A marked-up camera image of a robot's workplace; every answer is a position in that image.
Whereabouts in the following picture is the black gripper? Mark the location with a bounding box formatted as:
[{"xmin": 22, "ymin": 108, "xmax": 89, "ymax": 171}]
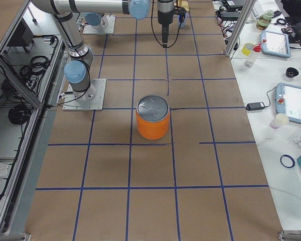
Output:
[
  {"xmin": 174, "ymin": 6, "xmax": 186, "ymax": 16},
  {"xmin": 158, "ymin": 10, "xmax": 172, "ymax": 34}
]

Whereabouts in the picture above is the light blue plastic cup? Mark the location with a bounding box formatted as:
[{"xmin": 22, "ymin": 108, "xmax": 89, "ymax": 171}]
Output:
[{"xmin": 178, "ymin": 12, "xmax": 188, "ymax": 29}]

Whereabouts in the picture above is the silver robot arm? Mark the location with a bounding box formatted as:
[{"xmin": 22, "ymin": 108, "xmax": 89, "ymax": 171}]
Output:
[{"xmin": 32, "ymin": 1, "xmax": 151, "ymax": 104}]

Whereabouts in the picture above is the bamboo mug tree stand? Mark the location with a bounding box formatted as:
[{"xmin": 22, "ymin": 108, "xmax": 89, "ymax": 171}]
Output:
[{"xmin": 178, "ymin": 0, "xmax": 189, "ymax": 12}]

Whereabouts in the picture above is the clear squeeze bottle red cap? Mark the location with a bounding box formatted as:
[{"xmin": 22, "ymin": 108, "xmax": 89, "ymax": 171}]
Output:
[{"xmin": 244, "ymin": 43, "xmax": 262, "ymax": 67}]

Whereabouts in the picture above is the orange can shaped container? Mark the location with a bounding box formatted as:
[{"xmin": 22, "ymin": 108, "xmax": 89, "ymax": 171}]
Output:
[{"xmin": 136, "ymin": 95, "xmax": 170, "ymax": 140}]

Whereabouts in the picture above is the blue teach pendant far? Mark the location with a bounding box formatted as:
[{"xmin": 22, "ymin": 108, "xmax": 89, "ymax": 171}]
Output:
[{"xmin": 260, "ymin": 30, "xmax": 291, "ymax": 58}]

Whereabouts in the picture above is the blue teach pendant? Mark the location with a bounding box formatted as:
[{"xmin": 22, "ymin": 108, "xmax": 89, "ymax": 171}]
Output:
[
  {"xmin": 275, "ymin": 82, "xmax": 301, "ymax": 124},
  {"xmin": 260, "ymin": 30, "xmax": 291, "ymax": 58}
]

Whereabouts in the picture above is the black power adapter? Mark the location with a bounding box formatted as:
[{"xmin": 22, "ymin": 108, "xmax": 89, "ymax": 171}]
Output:
[{"xmin": 245, "ymin": 102, "xmax": 266, "ymax": 111}]

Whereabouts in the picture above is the black small bowl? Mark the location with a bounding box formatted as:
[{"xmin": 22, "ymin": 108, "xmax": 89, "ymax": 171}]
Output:
[{"xmin": 285, "ymin": 67, "xmax": 299, "ymax": 78}]

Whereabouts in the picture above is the blue teach pendant near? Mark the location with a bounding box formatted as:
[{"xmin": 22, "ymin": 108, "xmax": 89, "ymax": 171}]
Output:
[{"xmin": 275, "ymin": 82, "xmax": 301, "ymax": 124}]

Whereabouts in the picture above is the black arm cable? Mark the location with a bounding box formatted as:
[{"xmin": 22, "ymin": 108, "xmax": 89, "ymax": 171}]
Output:
[{"xmin": 150, "ymin": 0, "xmax": 183, "ymax": 49}]

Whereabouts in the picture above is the aluminium frame post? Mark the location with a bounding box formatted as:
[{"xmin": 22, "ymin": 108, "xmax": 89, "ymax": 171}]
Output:
[{"xmin": 224, "ymin": 0, "xmax": 256, "ymax": 57}]

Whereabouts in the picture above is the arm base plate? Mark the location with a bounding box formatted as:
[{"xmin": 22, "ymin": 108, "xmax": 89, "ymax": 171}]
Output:
[
  {"xmin": 83, "ymin": 13, "xmax": 115, "ymax": 35},
  {"xmin": 62, "ymin": 78, "xmax": 106, "ymax": 111}
]

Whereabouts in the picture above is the blue tape ring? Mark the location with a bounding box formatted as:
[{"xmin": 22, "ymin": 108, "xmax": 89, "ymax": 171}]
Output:
[{"xmin": 279, "ymin": 154, "xmax": 296, "ymax": 169}]

